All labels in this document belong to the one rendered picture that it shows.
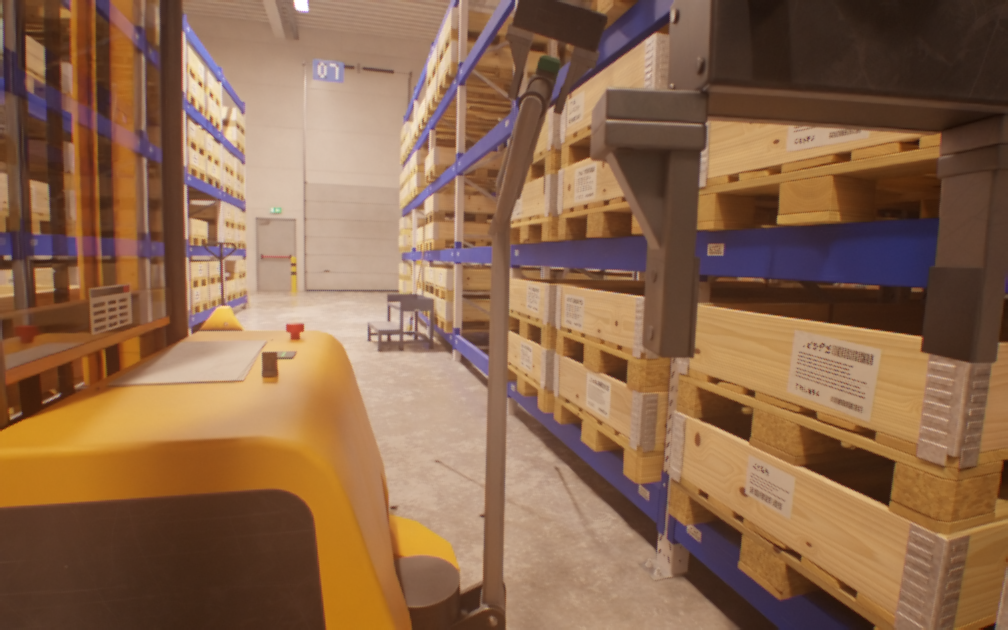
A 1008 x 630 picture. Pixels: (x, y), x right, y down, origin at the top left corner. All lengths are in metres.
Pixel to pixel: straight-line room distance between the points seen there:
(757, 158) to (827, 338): 0.50
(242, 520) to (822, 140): 1.28
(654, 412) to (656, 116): 1.74
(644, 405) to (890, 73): 1.70
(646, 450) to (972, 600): 1.00
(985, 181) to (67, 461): 0.69
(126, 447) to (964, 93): 0.65
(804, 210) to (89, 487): 1.34
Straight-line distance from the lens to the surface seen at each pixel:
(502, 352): 0.92
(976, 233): 0.29
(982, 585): 1.36
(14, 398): 1.20
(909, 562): 1.25
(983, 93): 0.27
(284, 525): 0.61
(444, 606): 1.09
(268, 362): 0.84
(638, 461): 1.96
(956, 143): 0.30
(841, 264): 1.35
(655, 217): 0.21
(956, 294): 0.29
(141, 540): 0.64
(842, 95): 0.23
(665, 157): 0.22
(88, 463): 0.63
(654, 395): 1.90
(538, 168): 3.02
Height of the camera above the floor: 1.07
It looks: 6 degrees down
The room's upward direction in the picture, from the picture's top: 1 degrees clockwise
